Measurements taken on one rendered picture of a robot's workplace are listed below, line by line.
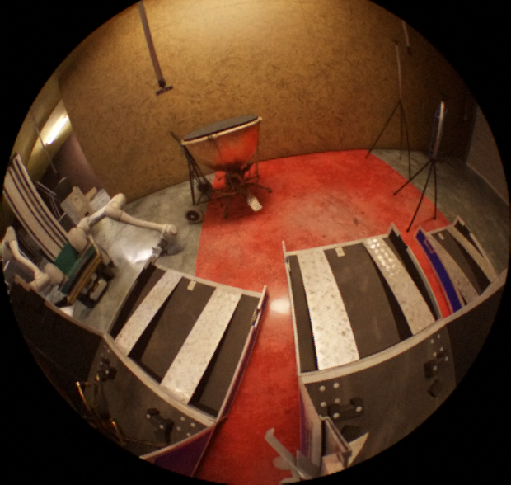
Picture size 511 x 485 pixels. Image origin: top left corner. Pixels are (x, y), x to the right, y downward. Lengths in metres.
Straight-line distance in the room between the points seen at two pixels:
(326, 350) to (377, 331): 0.35
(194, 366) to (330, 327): 0.70
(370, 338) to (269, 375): 0.57
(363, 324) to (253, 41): 2.90
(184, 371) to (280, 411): 0.53
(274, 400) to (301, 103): 2.89
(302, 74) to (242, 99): 0.89
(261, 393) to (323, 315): 0.54
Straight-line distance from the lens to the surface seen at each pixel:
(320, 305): 0.91
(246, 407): 1.05
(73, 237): 1.94
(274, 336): 0.98
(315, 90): 2.58
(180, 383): 1.00
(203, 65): 2.47
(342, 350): 0.84
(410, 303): 1.08
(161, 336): 1.25
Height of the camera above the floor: 0.97
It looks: 44 degrees down
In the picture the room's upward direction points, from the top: 16 degrees counter-clockwise
